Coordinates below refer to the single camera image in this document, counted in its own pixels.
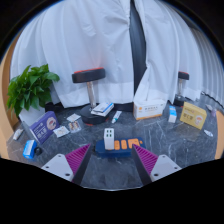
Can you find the small white tube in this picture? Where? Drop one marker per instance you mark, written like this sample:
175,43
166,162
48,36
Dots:
208,107

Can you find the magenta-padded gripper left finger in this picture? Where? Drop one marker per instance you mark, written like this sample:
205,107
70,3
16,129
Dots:
77,159

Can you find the small black round object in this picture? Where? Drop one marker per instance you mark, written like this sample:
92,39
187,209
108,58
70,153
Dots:
38,151

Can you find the yellow box with cup print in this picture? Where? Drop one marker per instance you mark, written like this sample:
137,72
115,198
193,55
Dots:
193,115

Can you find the green leafy plant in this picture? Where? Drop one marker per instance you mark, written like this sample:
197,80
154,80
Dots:
30,87

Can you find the sachet with brown print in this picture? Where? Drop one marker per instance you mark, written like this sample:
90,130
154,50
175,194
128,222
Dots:
75,126

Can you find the small white packet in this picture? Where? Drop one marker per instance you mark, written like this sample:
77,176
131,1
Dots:
18,134

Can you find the white box with orange stripe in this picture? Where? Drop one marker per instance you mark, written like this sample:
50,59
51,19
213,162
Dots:
148,110

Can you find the purple box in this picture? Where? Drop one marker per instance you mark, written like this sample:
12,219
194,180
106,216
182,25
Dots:
44,127

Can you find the wide white curtain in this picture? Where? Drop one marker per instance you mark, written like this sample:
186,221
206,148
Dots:
83,43

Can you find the small clear bottle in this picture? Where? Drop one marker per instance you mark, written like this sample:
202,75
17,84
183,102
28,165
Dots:
213,111

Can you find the white vertical blinds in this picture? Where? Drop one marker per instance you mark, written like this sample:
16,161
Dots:
210,73

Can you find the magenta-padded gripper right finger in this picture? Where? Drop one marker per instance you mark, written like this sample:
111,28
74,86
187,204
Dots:
146,160

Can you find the white and blue flat box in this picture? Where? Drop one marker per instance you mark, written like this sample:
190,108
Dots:
102,108

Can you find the white and blue sachet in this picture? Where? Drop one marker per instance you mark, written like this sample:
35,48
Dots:
208,133

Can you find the white plant pot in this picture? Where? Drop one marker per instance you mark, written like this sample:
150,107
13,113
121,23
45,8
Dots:
30,115

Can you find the plain white sachet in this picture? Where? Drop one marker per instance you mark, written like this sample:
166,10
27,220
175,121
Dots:
73,117

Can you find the white curtain with folded edge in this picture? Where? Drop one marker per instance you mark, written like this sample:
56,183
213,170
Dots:
166,53

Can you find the small bright blue box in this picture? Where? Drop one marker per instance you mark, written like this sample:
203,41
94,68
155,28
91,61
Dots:
29,149

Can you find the white tube with teal cap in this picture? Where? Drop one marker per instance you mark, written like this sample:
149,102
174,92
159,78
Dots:
116,117

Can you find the white charger block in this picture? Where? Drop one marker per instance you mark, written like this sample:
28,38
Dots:
109,139

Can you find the white sachet with print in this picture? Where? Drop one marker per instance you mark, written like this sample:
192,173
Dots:
61,131

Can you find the small blue and white box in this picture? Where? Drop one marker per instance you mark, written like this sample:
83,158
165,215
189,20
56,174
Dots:
172,114

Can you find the blue power strip orange sockets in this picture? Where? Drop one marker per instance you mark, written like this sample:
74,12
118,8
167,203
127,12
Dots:
125,146

